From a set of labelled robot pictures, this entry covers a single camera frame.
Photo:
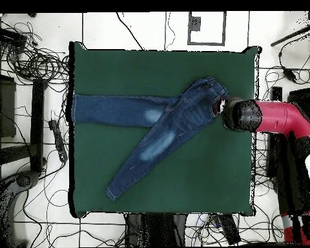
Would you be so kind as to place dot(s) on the dark green table cloth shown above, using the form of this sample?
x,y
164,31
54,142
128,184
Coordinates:
x,y
118,72

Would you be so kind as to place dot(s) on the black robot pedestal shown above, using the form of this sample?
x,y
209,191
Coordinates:
x,y
157,230

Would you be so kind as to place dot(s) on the blue denim jeans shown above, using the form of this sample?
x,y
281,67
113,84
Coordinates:
x,y
170,121

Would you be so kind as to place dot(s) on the grey wheeled stand leg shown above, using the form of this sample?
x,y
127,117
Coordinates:
x,y
23,180

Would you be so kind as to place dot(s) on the black tripod leg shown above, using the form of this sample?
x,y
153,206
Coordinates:
x,y
286,38

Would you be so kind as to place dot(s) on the dark square case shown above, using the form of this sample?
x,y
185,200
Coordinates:
x,y
5,108
301,95

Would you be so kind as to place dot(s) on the black flat box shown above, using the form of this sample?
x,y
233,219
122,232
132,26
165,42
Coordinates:
x,y
7,35

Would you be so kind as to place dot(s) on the grey square frame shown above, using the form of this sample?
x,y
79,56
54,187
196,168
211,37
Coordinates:
x,y
206,44

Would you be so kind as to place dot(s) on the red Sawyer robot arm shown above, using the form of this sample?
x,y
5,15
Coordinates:
x,y
273,116

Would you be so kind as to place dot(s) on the black power strip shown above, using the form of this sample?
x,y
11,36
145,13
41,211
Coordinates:
x,y
58,139
230,230

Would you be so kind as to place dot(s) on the black stand bar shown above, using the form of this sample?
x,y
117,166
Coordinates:
x,y
37,124
276,93

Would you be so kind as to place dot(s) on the black power adapter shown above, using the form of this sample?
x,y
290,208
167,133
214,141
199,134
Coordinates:
x,y
289,74

